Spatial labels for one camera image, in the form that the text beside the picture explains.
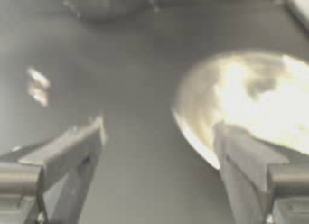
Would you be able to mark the black and white candy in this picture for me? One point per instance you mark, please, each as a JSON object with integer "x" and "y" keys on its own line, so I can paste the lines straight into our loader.
{"x": 38, "y": 86}

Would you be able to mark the steel bowl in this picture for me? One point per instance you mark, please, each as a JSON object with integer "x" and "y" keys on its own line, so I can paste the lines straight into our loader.
{"x": 241, "y": 92}

